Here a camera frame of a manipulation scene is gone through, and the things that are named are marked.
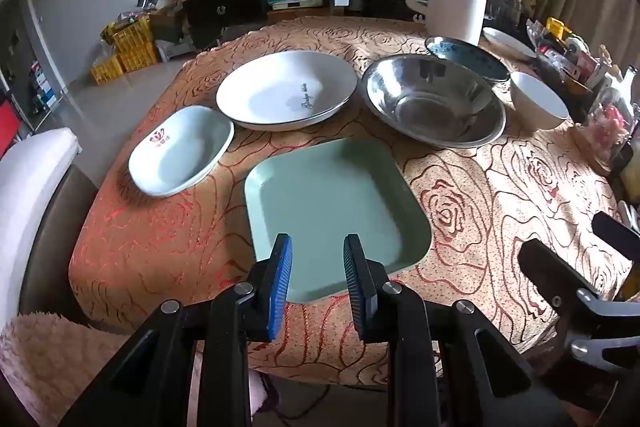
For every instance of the plain white bowl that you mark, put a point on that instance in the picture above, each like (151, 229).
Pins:
(537, 107)

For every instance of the glass jar wooden lid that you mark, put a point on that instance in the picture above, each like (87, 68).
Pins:
(610, 127)

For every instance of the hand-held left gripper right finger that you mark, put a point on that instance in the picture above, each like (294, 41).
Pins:
(352, 287)

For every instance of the yellow plastic crate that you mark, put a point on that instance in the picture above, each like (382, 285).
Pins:
(137, 54)
(132, 32)
(106, 69)

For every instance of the red box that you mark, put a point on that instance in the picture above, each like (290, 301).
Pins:
(6, 127)

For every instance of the large white round plate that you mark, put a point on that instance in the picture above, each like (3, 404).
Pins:
(270, 92)

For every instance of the group of clear glasses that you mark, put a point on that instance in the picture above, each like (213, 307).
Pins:
(505, 7)

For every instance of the large stainless steel bowl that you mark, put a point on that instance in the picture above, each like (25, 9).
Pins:
(430, 107)

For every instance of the small white plate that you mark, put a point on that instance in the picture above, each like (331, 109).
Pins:
(507, 42)

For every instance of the blue patterned bowl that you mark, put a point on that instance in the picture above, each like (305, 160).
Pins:
(465, 52)

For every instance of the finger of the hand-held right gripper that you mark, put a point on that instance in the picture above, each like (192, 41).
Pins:
(617, 232)
(555, 274)

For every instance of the storage shelf with boxes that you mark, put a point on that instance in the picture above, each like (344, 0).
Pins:
(45, 82)

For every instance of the fluffy pink robe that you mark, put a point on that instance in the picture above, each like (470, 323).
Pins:
(55, 367)

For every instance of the black cabinet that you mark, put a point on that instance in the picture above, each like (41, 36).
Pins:
(235, 9)

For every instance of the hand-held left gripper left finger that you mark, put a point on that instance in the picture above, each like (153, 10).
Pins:
(282, 287)

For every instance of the brown chair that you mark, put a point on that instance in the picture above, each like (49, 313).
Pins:
(55, 257)

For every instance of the green square plate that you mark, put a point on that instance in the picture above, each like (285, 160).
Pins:
(325, 207)

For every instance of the stack of books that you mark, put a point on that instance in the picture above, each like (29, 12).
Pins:
(295, 1)

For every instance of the rose patterned tablecloth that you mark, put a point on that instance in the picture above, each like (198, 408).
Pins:
(475, 217)

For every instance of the yellow box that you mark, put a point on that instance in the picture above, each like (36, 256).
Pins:
(557, 28)

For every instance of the white oval dish red logo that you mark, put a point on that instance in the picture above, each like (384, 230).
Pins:
(175, 157)

